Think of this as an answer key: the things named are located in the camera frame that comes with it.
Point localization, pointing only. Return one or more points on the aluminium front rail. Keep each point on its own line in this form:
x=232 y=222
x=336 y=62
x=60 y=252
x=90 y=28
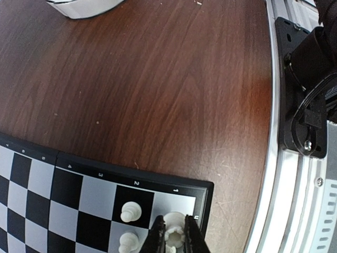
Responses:
x=296 y=211

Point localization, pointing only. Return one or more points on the white scalloped bowl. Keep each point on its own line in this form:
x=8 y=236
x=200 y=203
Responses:
x=80 y=9

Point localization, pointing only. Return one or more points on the black and white chessboard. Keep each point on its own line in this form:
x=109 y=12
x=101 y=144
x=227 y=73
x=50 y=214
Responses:
x=56 y=202

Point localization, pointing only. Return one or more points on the white chess rook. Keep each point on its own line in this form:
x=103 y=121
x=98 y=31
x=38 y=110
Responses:
x=174 y=231

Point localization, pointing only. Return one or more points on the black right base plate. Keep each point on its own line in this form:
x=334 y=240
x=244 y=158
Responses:
x=302 y=118

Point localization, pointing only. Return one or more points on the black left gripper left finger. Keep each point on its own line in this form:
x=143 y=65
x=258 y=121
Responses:
x=155 y=240

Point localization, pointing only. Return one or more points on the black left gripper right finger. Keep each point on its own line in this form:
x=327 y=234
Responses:
x=194 y=241

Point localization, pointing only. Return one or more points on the white chess pawn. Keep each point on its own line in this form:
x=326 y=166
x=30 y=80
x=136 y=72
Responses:
x=129 y=242
x=131 y=211

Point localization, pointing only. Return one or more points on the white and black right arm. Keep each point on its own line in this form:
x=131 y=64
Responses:
x=316 y=55

